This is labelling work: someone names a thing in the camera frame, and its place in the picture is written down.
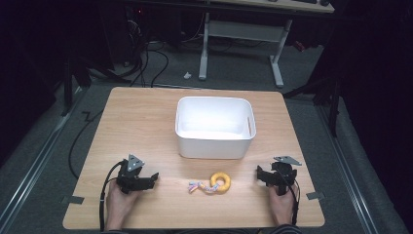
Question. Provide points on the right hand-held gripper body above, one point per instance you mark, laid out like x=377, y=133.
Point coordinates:
x=285, y=174

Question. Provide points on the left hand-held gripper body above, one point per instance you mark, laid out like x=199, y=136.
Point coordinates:
x=130, y=177

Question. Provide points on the white plastic bin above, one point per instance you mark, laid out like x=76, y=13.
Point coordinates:
x=214, y=143

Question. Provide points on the person's left hand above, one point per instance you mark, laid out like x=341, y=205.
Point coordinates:
x=117, y=203

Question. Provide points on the person's right hand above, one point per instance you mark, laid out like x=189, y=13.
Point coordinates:
x=281, y=206

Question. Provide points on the grey tape piece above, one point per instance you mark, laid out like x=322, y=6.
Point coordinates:
x=315, y=195
x=73, y=200

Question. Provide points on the black metal stand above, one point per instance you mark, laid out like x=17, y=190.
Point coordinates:
x=68, y=87
x=331, y=100

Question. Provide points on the white paper scrap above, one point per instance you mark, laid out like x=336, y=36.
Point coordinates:
x=187, y=75

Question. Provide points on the desk with white legs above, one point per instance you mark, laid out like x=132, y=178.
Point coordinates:
x=243, y=31

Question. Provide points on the aluminium floor rail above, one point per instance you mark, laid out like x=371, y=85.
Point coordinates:
x=350, y=172
x=35, y=156

